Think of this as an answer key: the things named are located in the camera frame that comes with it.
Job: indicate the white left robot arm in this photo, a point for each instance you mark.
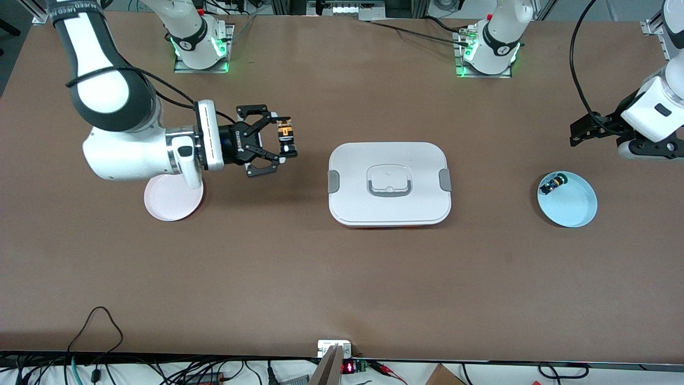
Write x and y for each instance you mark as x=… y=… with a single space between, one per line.
x=494 y=48

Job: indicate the grey metal bar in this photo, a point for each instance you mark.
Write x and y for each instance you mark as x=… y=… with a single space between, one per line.
x=328 y=371

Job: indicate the black orange adapter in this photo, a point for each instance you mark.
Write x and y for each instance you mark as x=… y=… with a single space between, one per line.
x=206 y=378

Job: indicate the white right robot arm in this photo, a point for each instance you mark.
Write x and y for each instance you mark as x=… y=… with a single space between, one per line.
x=107 y=91

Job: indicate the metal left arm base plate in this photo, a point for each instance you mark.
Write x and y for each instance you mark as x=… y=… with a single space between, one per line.
x=483 y=76

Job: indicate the brown cardboard piece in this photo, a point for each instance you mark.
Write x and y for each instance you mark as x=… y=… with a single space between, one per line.
x=443 y=377

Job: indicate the red clip leads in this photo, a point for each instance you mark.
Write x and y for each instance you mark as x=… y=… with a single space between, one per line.
x=382 y=367

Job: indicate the white power strip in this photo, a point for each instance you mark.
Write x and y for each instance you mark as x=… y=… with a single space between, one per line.
x=350 y=8

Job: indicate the light blue round plate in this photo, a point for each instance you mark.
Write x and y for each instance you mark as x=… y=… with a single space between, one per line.
x=572 y=208

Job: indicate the white lidded box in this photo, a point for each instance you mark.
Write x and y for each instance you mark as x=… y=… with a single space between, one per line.
x=374 y=208

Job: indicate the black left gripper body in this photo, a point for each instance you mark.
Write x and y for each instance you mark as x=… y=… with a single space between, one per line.
x=607 y=126

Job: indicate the red digit display board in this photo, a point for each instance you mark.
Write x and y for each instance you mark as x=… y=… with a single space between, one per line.
x=348 y=368

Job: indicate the pink round plate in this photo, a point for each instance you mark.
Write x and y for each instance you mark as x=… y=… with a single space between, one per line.
x=171 y=203

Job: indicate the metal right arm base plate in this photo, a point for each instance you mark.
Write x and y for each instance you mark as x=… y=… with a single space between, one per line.
x=184 y=69

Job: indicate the grey power adapter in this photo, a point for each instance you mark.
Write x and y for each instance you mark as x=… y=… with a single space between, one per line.
x=294 y=380

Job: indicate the orange push-button switch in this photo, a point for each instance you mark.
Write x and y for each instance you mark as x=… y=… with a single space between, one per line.
x=286 y=132

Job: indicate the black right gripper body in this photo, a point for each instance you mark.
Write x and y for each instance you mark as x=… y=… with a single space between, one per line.
x=236 y=143

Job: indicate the green push-button switch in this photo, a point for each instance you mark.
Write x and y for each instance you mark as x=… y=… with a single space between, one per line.
x=548 y=187

